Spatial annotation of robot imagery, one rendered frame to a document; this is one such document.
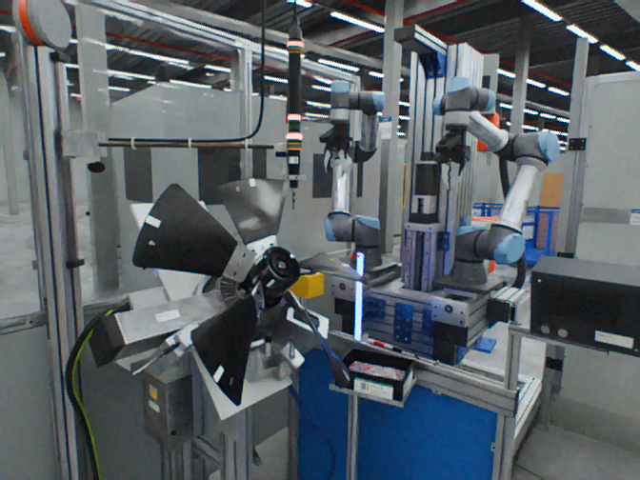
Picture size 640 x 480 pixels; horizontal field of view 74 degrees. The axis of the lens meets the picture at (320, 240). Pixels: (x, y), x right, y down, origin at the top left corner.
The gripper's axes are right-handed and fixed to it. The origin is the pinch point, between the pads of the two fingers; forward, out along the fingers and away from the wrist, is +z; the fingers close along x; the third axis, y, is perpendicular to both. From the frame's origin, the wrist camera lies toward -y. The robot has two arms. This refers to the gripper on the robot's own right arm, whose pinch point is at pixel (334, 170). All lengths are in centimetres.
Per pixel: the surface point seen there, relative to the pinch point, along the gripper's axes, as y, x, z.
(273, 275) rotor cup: -65, -32, 28
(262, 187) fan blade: -47.8, -8.6, 6.0
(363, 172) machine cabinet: 348, 224, -3
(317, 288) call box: -13.7, -3.3, 46.4
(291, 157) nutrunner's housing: -52, -26, -3
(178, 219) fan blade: -81, -15, 14
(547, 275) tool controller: -22, -86, 26
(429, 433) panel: -15, -54, 87
